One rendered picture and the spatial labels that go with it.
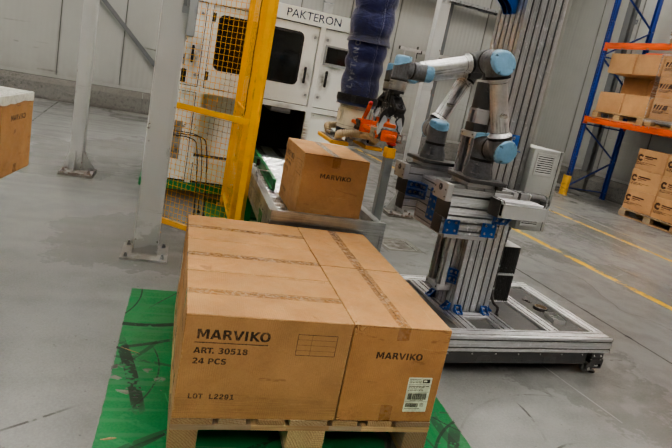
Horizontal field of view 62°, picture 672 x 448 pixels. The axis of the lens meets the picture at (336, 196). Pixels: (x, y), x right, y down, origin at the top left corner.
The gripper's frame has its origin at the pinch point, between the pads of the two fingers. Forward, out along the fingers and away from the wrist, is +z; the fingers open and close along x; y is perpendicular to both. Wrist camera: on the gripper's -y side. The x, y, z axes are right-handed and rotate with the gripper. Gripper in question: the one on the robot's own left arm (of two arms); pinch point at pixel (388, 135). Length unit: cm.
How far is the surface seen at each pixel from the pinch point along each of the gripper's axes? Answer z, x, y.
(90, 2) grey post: -43, 194, 342
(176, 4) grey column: -44, 106, 134
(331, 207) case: 54, 0, 75
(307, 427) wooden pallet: 108, 27, -60
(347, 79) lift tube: -20, 10, 55
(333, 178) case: 37, 2, 75
